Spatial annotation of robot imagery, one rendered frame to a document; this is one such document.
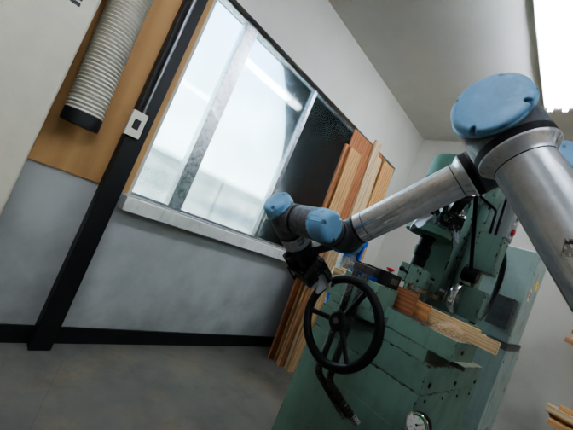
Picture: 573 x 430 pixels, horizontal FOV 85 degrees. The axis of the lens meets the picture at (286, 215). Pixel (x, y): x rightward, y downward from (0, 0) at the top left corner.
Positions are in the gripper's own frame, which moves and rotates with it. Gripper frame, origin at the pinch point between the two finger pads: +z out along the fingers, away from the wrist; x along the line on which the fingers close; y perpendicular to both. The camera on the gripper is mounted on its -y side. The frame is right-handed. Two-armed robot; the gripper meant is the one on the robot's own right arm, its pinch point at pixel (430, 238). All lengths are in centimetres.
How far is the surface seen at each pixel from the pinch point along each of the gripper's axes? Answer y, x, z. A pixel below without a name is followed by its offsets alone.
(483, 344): 18.9, 24.2, 17.9
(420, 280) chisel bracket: -1.3, 5.4, 18.4
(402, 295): 8.9, -0.3, 20.5
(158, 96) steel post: -39, -140, 1
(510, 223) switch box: -31.8, 33.1, -3.1
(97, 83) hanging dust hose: -9, -147, -7
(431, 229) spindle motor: -6.8, 0.8, -0.2
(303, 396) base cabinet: 33, -19, 64
